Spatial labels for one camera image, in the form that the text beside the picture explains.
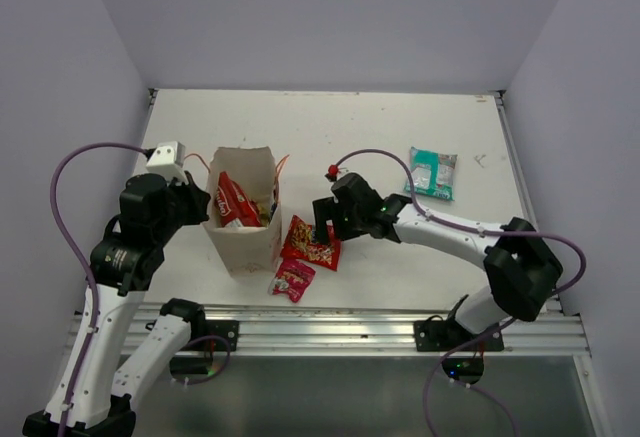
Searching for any red snack packet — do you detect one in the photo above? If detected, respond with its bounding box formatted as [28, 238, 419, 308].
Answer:
[280, 215, 341, 271]

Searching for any small pink snack packet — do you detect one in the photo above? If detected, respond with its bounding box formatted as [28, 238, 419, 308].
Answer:
[268, 259, 316, 303]

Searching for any red Chuba cassava chips bag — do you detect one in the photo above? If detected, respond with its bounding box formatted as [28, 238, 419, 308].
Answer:
[214, 172, 262, 228]

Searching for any teal snack packet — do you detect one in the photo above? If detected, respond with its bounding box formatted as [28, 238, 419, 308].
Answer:
[405, 147, 458, 201]

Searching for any white paper bag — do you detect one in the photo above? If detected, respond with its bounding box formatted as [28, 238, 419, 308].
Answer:
[203, 147, 282, 274]

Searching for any blue salt vinegar chips bag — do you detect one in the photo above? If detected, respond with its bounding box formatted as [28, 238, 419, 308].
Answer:
[256, 191, 278, 227]

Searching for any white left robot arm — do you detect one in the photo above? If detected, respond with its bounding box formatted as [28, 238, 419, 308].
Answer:
[22, 173, 210, 436]

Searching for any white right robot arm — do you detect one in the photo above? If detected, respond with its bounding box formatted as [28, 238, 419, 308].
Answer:
[312, 173, 563, 352]

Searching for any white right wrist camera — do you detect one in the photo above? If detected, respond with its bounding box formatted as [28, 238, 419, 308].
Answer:
[325, 164, 341, 182]

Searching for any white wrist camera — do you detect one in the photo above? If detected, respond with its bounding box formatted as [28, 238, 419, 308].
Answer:
[325, 164, 341, 182]
[145, 141, 187, 182]

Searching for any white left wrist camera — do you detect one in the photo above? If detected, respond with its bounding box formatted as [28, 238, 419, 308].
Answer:
[145, 141, 187, 182]

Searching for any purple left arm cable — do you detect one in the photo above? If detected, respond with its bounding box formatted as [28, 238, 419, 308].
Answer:
[51, 141, 156, 437]

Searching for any aluminium mounting rail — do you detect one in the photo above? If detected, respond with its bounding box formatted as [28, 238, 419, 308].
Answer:
[69, 304, 586, 358]

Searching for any black left base bracket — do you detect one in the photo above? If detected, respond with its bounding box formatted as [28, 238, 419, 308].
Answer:
[188, 319, 240, 355]

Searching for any black base bracket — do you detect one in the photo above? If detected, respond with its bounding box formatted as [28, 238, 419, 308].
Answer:
[413, 316, 505, 352]
[188, 319, 240, 355]

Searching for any black right base bracket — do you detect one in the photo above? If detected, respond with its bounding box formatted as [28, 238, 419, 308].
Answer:
[413, 316, 505, 352]

